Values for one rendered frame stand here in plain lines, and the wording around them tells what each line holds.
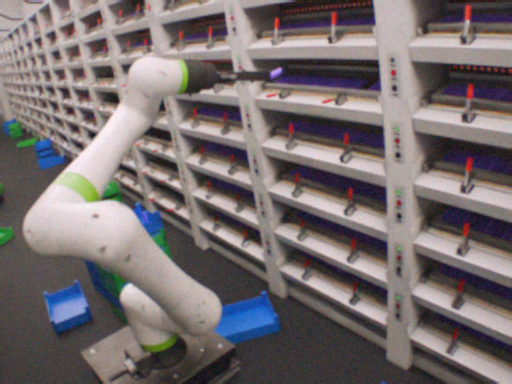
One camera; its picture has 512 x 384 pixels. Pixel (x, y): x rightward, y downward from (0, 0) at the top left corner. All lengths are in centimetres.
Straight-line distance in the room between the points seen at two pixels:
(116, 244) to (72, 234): 9
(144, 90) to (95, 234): 43
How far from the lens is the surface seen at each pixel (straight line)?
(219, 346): 134
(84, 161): 104
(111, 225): 82
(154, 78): 110
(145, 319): 121
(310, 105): 147
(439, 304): 143
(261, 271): 221
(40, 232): 93
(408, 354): 166
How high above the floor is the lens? 124
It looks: 23 degrees down
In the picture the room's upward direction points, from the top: 9 degrees counter-clockwise
